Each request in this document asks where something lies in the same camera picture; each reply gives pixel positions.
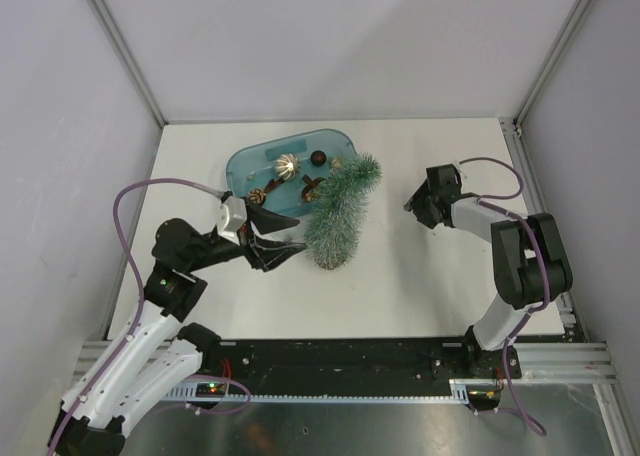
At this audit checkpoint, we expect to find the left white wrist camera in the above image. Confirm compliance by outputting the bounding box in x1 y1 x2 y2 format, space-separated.
216 191 247 246

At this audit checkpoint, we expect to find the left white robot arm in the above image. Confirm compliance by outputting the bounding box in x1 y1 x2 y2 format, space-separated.
47 196 306 455

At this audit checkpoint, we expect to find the brown ribbon ornament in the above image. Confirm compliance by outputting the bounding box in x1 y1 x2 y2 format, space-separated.
301 174 324 204

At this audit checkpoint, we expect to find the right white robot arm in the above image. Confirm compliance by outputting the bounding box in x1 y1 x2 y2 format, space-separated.
404 157 574 377

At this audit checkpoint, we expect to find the teal plastic container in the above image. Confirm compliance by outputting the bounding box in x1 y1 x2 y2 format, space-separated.
226 129 356 218

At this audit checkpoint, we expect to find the grey slotted cable duct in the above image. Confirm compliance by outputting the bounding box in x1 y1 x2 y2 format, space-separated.
160 380 502 407

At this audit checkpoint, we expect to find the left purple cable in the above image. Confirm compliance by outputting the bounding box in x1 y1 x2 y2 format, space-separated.
47 178 254 452

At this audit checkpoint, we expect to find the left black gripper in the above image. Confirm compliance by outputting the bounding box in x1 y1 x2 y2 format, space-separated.
185 196 306 272

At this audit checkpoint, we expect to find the dark brown bauble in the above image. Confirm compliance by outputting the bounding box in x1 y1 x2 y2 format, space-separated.
310 150 327 167

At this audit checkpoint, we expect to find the pine cone ornament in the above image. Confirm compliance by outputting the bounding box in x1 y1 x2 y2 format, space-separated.
247 188 267 206

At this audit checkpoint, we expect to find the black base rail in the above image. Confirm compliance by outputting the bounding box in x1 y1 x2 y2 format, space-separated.
200 337 522 395

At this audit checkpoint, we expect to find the small frosted christmas tree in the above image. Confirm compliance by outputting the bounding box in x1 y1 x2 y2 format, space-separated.
304 153 382 271

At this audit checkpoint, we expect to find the silver gold bauble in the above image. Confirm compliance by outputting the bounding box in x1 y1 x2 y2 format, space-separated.
273 153 300 181

